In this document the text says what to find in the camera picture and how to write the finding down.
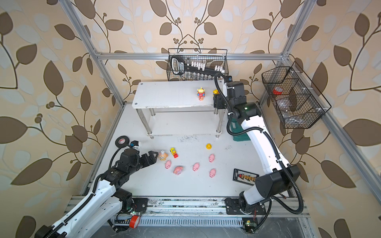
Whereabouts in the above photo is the pink pig toy right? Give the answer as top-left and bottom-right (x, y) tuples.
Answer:
(208, 154), (215, 163)

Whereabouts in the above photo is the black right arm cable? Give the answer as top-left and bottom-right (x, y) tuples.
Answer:
(213, 72), (304, 215)

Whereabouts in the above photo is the black wire basket back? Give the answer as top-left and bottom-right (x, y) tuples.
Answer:
(165, 48), (229, 81)

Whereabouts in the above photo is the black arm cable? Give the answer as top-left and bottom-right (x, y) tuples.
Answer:
(44, 145), (132, 238)
(213, 72), (304, 215)

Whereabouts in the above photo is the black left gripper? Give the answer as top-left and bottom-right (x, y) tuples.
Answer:
(127, 151), (158, 177)

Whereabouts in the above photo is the red emergency button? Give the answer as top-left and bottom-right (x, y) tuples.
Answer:
(129, 215), (140, 229)

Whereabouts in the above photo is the black tape roll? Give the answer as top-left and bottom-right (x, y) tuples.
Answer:
(115, 136), (130, 149)

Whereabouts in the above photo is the aluminium frame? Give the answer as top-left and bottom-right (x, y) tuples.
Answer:
(44, 0), (381, 238)

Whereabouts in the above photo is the green plastic tool case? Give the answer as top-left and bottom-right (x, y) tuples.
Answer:
(227, 113), (252, 142)

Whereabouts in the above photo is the red tape roll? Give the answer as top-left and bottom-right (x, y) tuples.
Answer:
(272, 87), (283, 95)

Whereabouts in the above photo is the black wire basket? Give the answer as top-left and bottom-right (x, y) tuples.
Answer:
(262, 62), (331, 129)
(165, 48), (229, 81)

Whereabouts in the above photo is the black wire basket right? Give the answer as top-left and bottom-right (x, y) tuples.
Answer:
(262, 62), (331, 129)

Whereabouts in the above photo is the large pink pig toy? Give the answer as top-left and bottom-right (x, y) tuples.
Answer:
(173, 166), (183, 175)

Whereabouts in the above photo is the orange cat toy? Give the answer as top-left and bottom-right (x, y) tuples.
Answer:
(158, 150), (168, 161)

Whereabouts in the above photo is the pink pig toy lower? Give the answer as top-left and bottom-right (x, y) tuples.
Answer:
(209, 169), (216, 178)

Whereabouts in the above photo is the pink pig toy middle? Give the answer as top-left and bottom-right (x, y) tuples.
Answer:
(192, 163), (200, 171)

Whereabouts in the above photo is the white two-tier shelf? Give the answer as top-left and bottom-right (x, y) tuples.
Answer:
(132, 80), (225, 138)

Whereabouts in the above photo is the black socket set holder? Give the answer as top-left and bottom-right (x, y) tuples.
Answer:
(169, 55), (227, 76)

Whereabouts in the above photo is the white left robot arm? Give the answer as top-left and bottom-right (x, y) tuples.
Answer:
(35, 148), (159, 238)

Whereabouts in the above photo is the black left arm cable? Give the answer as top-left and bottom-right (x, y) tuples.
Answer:
(44, 145), (132, 238)

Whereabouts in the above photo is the alien figure toy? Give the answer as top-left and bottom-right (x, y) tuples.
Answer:
(197, 87), (205, 101)

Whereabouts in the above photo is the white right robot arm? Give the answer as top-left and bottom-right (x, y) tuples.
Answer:
(213, 80), (304, 214)

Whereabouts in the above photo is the yellow red toy car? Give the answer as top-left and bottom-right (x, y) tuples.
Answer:
(170, 147), (178, 158)

